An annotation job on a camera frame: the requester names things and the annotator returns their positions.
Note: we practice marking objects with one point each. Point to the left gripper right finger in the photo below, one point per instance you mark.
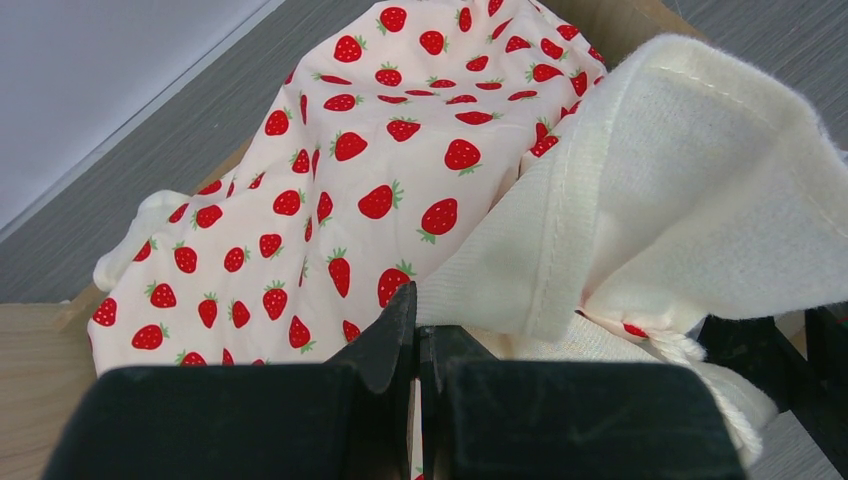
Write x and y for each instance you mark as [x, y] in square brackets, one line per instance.
[484, 418]

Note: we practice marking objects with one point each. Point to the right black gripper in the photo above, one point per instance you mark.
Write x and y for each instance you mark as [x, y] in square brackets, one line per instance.
[813, 387]

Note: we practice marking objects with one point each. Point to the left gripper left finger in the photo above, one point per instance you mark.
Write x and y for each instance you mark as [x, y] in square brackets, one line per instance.
[349, 417]

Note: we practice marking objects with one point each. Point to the strawberry print ruffled blanket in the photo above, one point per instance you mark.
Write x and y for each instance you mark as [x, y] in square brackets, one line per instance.
[555, 209]

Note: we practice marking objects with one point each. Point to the wooden pet bed frame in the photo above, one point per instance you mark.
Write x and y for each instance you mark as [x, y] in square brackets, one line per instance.
[45, 366]

